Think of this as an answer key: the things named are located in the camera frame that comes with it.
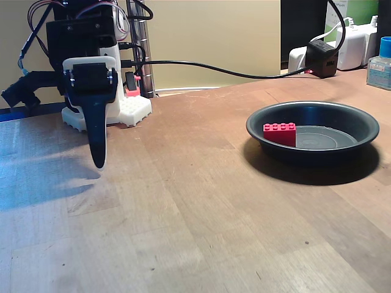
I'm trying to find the black camera cable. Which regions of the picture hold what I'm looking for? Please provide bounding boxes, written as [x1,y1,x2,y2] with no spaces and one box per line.
[16,2,55,77]

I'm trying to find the blue strip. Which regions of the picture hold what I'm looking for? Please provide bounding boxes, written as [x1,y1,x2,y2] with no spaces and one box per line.
[0,103,65,123]

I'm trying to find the red and black clamp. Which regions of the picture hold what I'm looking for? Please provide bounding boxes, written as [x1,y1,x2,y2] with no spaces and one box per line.
[123,71,141,98]

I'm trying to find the white power strip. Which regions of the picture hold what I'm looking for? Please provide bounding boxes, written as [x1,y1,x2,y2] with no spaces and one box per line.
[288,46,309,74]

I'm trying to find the short black usb cable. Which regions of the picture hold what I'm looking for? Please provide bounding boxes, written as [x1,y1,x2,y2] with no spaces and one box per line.
[117,42,147,76]

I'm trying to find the white red servo wires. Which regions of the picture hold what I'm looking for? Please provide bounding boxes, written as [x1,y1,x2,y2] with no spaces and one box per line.
[75,0,131,43]

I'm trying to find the long black cable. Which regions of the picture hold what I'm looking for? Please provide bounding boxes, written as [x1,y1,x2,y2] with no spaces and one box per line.
[120,59,311,79]

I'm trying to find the green and white box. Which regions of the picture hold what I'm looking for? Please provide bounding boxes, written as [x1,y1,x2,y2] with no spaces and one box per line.
[325,0,379,42]

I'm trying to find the black power cube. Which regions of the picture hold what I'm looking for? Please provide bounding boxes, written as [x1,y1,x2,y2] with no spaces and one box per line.
[306,39,339,79]

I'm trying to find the black screen panel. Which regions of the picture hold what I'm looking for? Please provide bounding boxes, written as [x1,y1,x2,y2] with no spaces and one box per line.
[280,0,327,71]

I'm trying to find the thin white cable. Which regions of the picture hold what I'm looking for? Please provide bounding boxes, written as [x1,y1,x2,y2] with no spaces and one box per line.
[154,85,221,94]

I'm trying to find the large white charger block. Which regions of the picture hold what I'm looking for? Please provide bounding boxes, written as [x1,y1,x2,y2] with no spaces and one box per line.
[335,17,370,71]

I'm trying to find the chrome shelf pole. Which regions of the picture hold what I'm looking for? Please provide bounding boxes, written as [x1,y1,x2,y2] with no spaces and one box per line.
[126,0,155,99]

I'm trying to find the narrow white charger block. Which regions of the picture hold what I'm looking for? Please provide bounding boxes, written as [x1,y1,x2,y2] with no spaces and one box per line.
[365,15,380,67]

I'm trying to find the red lego block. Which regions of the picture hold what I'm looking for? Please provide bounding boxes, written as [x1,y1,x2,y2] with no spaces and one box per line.
[263,122,297,147]

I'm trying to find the black gripper camera with mount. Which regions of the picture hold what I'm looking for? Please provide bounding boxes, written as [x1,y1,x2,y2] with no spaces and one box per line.
[1,70,64,109]

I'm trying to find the thick black hanging cable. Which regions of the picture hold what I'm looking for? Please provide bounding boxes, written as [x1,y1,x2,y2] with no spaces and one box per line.
[327,0,347,51]

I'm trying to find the dark round metal pan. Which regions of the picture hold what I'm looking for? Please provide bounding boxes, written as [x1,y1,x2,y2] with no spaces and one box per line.
[246,101,381,167]

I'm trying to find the clear bottle with blue cap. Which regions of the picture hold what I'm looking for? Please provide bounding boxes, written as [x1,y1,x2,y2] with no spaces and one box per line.
[365,36,391,91]

